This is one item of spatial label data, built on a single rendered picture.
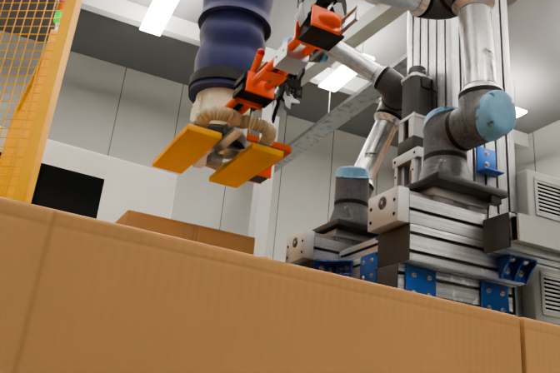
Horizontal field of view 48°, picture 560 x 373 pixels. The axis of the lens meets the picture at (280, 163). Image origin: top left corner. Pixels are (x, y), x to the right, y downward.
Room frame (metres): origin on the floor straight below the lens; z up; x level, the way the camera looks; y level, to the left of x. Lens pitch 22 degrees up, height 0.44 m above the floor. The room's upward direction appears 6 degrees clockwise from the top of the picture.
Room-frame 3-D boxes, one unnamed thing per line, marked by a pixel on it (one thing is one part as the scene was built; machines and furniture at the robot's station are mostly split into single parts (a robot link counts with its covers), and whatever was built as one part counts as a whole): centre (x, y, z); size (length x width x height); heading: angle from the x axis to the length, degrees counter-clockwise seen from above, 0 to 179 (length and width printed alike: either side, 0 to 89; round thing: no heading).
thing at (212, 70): (1.74, 0.19, 1.37); 0.23 x 0.23 x 0.04
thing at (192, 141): (1.69, 0.28, 1.15); 0.34 x 0.10 x 0.05; 25
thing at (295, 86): (2.19, -0.01, 1.66); 0.09 x 0.08 x 0.12; 113
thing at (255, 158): (1.77, 0.11, 1.15); 0.34 x 0.10 x 0.05; 25
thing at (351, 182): (2.03, -0.26, 1.20); 0.13 x 0.12 x 0.14; 173
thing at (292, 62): (1.31, 0.00, 1.25); 0.07 x 0.07 x 0.04; 25
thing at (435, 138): (1.56, -0.45, 1.20); 0.13 x 0.12 x 0.14; 28
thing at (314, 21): (1.19, -0.05, 1.25); 0.08 x 0.07 x 0.05; 25
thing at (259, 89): (1.51, 0.09, 1.26); 0.10 x 0.08 x 0.06; 115
